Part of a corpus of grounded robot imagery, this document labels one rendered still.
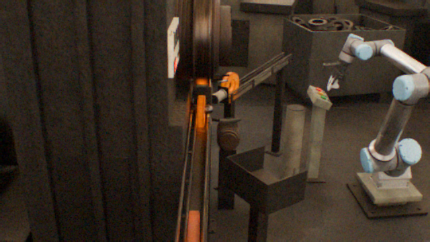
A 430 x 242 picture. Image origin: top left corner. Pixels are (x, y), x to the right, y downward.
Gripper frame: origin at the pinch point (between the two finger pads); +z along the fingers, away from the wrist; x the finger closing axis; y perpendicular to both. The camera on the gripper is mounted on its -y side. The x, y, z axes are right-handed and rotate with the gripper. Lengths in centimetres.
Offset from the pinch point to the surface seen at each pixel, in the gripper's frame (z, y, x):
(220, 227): 85, -39, -54
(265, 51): 35, -8, 198
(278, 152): 70, 3, 41
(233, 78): 13, -59, -10
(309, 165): 54, 14, 2
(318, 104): 10.9, -2.7, -4.6
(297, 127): 30.4, -7.6, -2.6
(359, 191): 52, 46, -17
